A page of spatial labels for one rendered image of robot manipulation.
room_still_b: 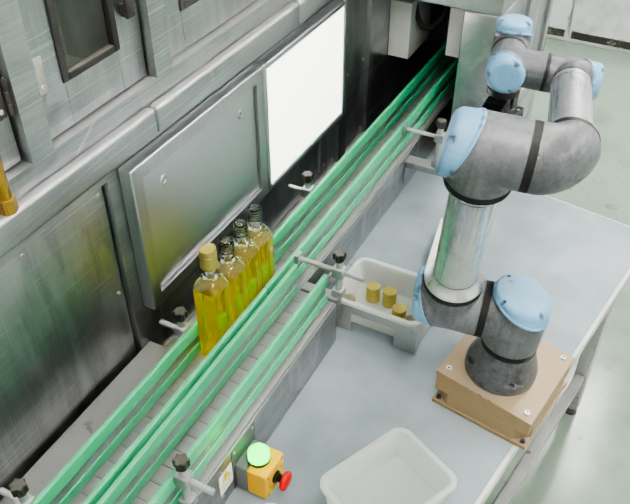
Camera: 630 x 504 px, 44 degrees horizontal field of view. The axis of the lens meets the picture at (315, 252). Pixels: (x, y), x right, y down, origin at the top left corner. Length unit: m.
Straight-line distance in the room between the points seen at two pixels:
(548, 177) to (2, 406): 0.97
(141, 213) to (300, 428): 0.57
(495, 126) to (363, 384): 0.76
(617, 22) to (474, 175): 3.97
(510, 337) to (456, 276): 0.18
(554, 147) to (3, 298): 0.89
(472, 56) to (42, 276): 1.40
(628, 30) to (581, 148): 3.93
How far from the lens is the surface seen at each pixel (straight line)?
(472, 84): 2.35
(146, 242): 1.53
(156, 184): 1.51
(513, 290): 1.55
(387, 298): 1.90
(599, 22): 5.18
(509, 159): 1.22
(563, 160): 1.23
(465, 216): 1.34
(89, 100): 1.38
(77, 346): 1.54
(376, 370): 1.80
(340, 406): 1.73
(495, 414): 1.68
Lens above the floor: 2.09
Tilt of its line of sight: 40 degrees down
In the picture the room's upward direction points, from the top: straight up
